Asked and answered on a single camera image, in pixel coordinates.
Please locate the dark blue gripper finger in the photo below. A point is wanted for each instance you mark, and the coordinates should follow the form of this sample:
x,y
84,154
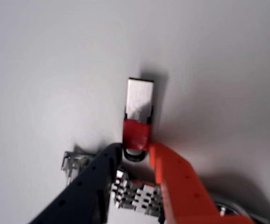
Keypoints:
x,y
83,193

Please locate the red silver usb stick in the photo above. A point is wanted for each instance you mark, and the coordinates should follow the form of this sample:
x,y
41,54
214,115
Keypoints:
x,y
139,98

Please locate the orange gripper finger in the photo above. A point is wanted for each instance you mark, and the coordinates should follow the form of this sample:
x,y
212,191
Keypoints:
x,y
184,191

